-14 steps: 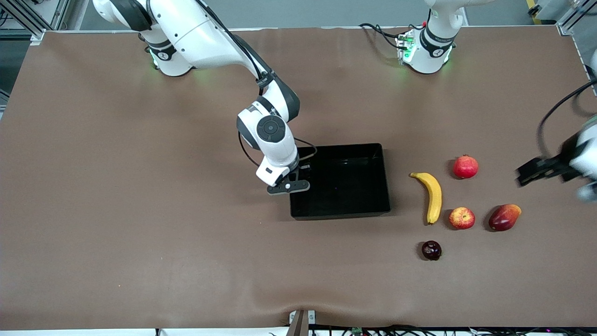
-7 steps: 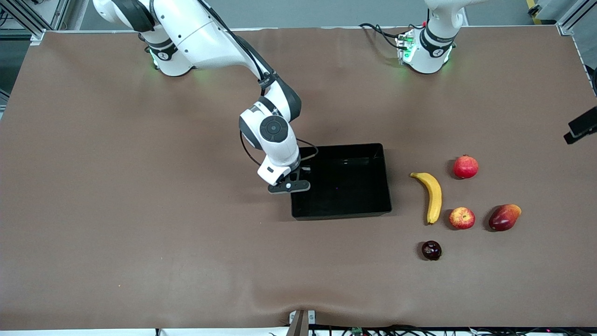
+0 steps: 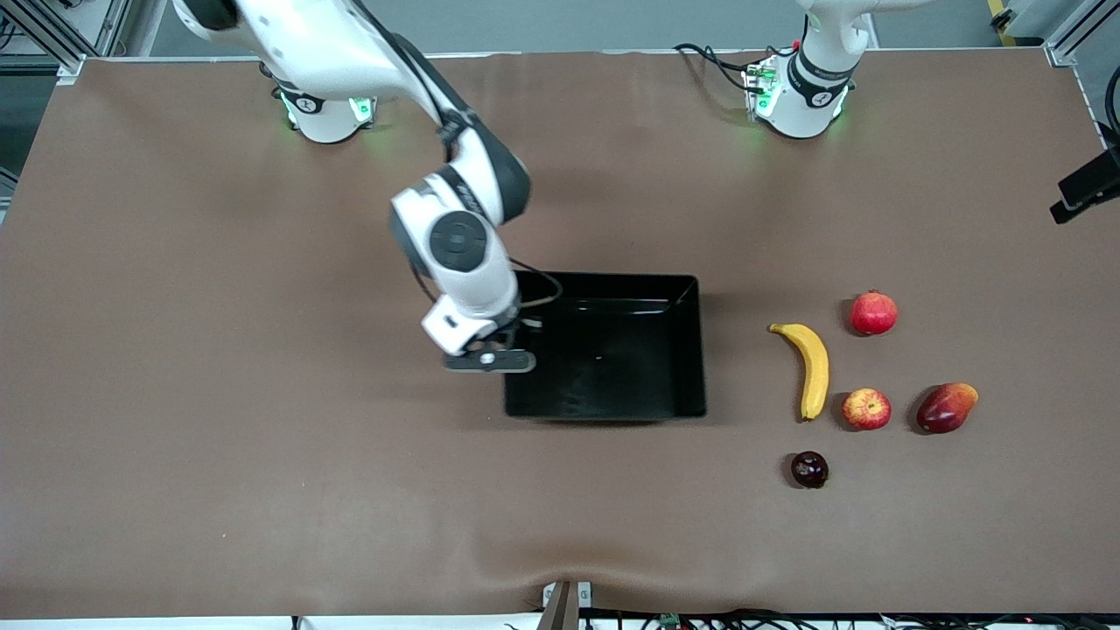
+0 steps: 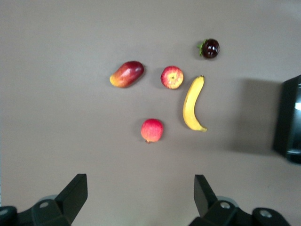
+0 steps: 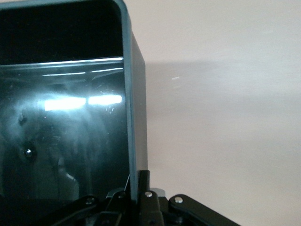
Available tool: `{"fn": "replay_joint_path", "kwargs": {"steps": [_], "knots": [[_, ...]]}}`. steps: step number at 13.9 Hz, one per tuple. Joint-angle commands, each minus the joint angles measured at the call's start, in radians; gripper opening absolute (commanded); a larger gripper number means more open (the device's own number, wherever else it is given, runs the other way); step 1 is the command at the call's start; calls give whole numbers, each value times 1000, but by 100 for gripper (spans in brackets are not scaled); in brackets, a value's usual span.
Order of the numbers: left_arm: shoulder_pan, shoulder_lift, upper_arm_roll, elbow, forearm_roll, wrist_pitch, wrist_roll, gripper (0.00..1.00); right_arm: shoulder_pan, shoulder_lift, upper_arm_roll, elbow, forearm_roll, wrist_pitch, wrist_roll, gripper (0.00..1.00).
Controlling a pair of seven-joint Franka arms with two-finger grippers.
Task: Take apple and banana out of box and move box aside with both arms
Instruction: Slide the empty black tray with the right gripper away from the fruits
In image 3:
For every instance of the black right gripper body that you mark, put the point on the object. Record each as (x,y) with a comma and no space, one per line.
(520,326)

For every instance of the black plastic box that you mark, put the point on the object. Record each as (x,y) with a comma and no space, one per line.
(612,376)

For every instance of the red yellow apple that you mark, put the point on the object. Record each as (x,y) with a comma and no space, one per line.
(866,409)

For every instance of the yellow banana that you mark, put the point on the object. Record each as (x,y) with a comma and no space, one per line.
(815,367)

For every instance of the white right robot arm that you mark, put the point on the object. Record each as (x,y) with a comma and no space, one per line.
(332,52)

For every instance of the red pomegranate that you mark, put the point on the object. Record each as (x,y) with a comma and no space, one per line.
(874,313)

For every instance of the red orange mango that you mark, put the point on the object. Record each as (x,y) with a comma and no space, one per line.
(945,409)

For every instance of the brown table mat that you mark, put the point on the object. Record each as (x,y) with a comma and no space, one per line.
(262,481)

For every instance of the dark purple plum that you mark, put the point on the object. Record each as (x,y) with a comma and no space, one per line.
(809,470)

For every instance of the aluminium frame profile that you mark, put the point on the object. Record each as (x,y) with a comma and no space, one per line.
(1072,52)
(52,35)

